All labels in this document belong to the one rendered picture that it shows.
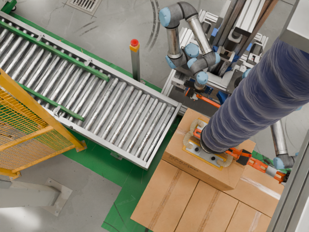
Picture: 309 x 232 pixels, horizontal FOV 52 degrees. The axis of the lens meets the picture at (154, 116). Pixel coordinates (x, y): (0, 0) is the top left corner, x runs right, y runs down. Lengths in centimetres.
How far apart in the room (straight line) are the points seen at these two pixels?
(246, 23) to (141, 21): 245
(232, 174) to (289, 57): 163
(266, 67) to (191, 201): 203
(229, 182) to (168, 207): 71
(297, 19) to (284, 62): 24
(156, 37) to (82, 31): 90
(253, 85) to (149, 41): 283
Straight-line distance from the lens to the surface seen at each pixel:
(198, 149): 245
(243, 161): 241
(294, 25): 81
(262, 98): 123
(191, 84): 233
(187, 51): 252
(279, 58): 105
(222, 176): 251
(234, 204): 308
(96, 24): 413
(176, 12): 223
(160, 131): 303
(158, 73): 380
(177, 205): 298
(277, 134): 219
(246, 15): 184
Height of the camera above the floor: 351
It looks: 75 degrees down
